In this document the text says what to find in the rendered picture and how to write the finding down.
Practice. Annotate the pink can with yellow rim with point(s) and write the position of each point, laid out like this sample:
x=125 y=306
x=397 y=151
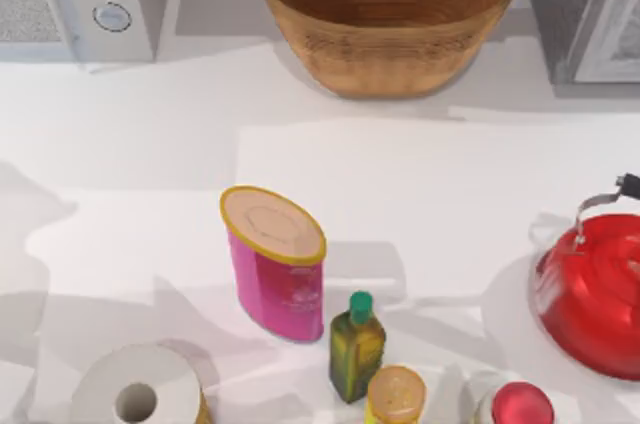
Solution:
x=280 y=279

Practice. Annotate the brown woven basket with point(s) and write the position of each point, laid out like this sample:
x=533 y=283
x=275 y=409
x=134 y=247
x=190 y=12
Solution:
x=387 y=44

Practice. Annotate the green bottle with green cap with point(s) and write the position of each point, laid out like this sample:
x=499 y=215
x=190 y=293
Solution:
x=356 y=351

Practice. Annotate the yellow can with orange lid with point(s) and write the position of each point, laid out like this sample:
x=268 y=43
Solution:
x=396 y=396

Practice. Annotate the round microwave knob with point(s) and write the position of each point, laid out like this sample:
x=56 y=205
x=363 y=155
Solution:
x=112 y=17

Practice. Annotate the white paper roll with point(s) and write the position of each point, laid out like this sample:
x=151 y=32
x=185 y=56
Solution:
x=142 y=389

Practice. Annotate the red kettle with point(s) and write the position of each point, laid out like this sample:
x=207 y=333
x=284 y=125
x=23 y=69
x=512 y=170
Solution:
x=595 y=294

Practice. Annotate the clear jar with red lid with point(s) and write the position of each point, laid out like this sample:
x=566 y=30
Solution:
x=520 y=406

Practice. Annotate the pale microwave oven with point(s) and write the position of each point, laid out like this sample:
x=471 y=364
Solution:
x=45 y=4

